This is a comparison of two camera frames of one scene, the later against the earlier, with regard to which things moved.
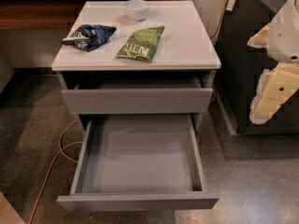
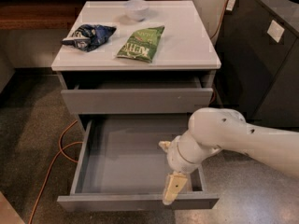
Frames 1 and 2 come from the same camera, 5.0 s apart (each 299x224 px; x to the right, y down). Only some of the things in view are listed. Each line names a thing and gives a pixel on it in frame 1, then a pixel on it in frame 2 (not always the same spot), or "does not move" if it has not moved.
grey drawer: x=139 y=162 does not move
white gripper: x=286 y=36 -> x=175 y=160
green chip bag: x=141 y=44 does not move
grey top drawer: x=137 y=97 does not move
